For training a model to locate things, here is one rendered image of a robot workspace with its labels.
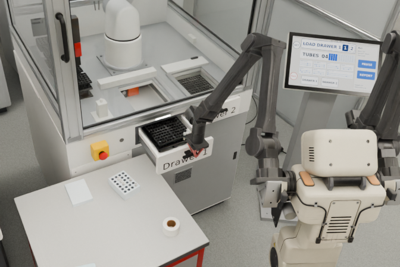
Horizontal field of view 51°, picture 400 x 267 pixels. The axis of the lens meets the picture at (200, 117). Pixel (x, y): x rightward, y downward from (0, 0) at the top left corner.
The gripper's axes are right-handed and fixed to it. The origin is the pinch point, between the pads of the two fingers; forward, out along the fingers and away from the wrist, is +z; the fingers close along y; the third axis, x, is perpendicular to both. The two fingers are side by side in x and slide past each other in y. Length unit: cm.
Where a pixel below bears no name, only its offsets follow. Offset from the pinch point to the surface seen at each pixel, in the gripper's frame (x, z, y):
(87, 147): 41.1, 0.1, 25.5
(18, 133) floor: 55, 92, 157
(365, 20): -152, -20, 41
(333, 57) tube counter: -94, -21, 14
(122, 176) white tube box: 30.8, 10.0, 10.6
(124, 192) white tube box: 34.1, 9.6, 1.5
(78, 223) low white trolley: 56, 13, -2
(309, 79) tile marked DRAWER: -79, -11, 14
